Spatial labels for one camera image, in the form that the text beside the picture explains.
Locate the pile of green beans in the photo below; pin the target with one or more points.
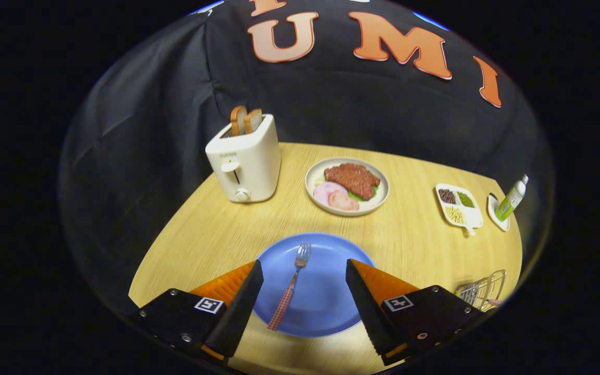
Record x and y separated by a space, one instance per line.
465 200

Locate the brown meat steak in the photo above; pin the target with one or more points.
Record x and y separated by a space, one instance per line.
352 179

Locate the white divided tray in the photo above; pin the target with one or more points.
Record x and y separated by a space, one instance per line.
474 217

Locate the green lettuce leaf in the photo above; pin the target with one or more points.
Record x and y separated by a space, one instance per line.
356 197

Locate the pink ham slice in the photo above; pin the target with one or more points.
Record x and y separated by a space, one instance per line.
325 191

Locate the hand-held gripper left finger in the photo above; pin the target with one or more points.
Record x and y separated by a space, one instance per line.
240 312

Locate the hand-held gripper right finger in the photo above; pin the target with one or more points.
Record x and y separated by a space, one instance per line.
367 312

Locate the white toaster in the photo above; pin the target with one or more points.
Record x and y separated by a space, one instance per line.
253 166

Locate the white coaster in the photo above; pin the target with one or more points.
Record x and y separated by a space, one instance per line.
491 203

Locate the toasted bread slice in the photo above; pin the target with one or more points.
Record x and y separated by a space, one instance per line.
254 121
237 122

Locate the pile of yellow soybeans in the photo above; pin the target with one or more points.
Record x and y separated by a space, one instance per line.
455 214

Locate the metal drain basket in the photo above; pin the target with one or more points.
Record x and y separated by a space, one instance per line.
469 294

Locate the blue plate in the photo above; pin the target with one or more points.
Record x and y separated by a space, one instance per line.
321 291

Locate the salmon ham slice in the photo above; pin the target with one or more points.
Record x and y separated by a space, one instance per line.
344 201

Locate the white plate with food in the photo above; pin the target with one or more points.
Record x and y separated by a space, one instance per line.
314 179

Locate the pile of dark beans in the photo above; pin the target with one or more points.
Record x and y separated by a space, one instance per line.
447 196

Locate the green and silver bottle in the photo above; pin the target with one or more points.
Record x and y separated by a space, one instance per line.
511 200

